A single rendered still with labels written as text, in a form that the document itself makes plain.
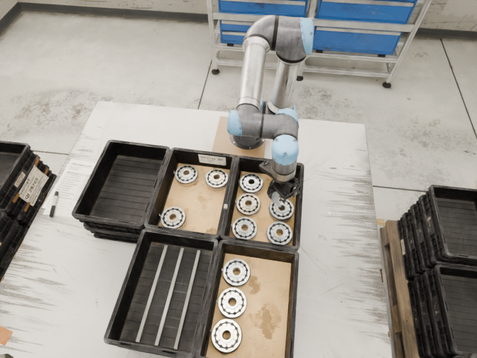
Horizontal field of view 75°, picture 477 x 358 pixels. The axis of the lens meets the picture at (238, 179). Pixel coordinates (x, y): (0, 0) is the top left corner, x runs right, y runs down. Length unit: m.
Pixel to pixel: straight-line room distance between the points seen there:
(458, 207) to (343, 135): 0.74
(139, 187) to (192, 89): 1.80
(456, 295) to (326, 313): 0.83
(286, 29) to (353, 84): 2.18
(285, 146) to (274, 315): 0.63
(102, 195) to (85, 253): 0.26
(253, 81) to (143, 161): 0.75
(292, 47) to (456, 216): 1.34
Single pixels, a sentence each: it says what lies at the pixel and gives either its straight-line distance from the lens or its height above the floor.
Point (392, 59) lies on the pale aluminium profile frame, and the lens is 3.22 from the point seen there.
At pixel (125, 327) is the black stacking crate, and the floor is 0.83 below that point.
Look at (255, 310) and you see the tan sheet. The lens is 1.22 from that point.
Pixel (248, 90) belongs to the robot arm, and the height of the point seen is 1.36.
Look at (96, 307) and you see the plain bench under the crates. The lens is 1.47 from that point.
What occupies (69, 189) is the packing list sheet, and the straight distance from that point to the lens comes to 1.78.
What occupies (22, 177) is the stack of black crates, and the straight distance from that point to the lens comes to 2.24.
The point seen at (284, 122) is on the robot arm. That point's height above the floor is 1.34.
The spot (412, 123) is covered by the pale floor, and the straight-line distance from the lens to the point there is 3.15.
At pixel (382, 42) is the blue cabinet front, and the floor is 0.43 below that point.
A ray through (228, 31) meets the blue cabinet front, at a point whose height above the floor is 0.44.
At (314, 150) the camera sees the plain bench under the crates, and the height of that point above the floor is 0.70.
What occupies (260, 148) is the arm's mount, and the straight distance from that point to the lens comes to 1.59.
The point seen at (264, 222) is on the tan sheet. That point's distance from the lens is 1.33.
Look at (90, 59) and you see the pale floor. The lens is 3.80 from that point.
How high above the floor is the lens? 2.03
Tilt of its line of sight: 57 degrees down
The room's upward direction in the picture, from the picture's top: 1 degrees counter-clockwise
